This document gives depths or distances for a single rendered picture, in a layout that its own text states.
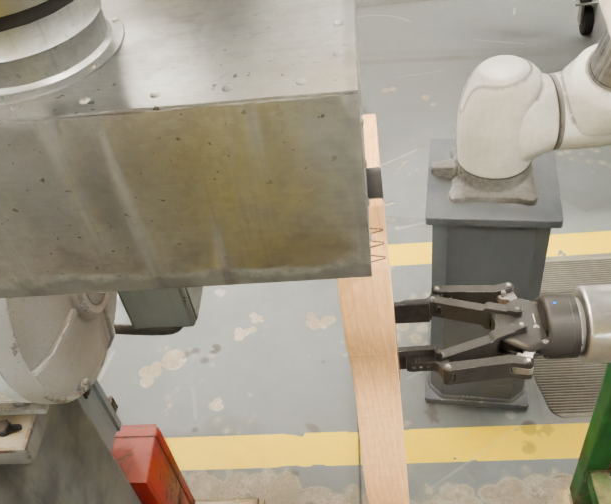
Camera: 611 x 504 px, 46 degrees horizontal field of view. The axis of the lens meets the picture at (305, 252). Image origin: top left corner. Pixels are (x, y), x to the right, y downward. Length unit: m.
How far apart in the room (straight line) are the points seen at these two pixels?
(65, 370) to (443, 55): 2.89
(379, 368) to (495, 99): 0.83
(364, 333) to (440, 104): 2.51
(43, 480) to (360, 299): 0.56
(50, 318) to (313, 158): 0.34
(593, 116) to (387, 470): 0.90
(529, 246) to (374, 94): 1.71
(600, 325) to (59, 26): 0.63
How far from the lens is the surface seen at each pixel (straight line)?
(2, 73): 0.44
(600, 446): 1.67
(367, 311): 0.60
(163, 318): 1.08
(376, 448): 0.75
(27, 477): 0.98
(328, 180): 0.41
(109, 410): 1.29
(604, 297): 0.86
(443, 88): 3.19
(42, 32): 0.43
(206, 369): 2.20
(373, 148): 0.85
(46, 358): 0.67
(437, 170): 1.59
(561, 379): 2.14
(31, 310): 0.65
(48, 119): 0.42
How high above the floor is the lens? 1.73
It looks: 45 degrees down
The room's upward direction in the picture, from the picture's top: 9 degrees counter-clockwise
